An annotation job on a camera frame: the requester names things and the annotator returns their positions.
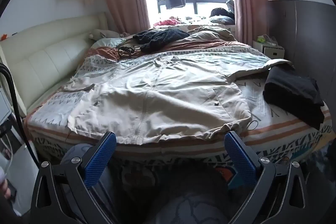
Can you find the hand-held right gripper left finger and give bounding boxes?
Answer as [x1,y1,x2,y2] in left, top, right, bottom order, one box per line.
[31,131,117,224]

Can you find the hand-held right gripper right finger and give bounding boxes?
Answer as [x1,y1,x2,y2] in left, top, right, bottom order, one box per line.
[225,131,309,224]

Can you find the beige jacket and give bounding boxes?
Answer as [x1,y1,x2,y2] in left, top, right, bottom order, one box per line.
[63,52,259,146]

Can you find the black folded clothes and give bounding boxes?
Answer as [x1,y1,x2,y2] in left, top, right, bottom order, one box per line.
[263,65,326,130]

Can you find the person's left hand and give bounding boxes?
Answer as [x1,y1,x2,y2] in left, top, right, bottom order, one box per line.
[0,179,12,198]

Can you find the patterned bedspread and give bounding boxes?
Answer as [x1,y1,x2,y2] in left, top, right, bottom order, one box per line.
[24,48,334,161]

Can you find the white nightstand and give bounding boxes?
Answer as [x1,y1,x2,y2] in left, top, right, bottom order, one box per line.
[252,39,285,58]

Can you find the pale green pillow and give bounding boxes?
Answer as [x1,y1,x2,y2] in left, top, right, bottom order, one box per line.
[92,37,126,49]

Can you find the cream padded headboard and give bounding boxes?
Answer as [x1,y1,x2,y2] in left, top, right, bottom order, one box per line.
[0,12,109,117]

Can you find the black knit sweater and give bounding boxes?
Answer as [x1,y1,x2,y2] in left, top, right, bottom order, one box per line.
[133,28,190,53]

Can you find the grey pillows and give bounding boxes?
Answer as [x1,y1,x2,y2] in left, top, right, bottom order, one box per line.
[210,0,235,25]

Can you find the red cloth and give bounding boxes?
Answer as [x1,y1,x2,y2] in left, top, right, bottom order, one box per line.
[154,17,184,28]

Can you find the thick black cable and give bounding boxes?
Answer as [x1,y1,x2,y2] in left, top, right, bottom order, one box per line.
[0,63,40,164]

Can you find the tangled black cables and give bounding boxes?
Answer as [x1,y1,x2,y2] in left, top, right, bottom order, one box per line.
[104,45,142,64]

